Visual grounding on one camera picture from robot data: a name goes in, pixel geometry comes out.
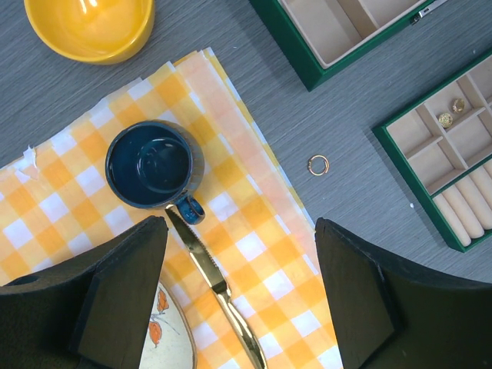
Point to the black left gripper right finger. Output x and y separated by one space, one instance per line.
390 312

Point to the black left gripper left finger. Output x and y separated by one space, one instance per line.
91 311

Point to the green jewelry tray insert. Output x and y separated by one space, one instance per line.
448 170

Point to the small gold earring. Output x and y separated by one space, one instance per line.
446 120

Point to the green jewelry box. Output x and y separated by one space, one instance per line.
322 37

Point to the beige bird pattern plate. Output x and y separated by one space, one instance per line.
169 342

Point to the orange white checkered cloth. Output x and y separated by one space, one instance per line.
56 203

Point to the dark blue mug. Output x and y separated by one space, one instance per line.
154 164

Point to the orange bowl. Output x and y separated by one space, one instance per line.
95 32

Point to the black handled knife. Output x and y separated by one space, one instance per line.
218 284

